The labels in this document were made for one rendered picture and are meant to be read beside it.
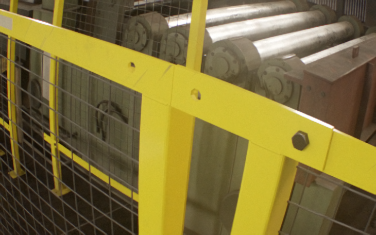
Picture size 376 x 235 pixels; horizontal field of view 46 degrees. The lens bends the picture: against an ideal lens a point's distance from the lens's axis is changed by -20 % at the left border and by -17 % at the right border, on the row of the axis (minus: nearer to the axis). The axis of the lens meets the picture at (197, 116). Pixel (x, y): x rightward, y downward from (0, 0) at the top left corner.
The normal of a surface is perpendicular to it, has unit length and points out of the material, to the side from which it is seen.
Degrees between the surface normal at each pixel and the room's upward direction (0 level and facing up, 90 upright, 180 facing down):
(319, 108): 90
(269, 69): 76
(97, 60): 90
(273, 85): 90
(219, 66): 90
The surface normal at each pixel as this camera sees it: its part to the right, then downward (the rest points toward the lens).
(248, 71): 0.77, 0.33
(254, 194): -0.63, 0.27
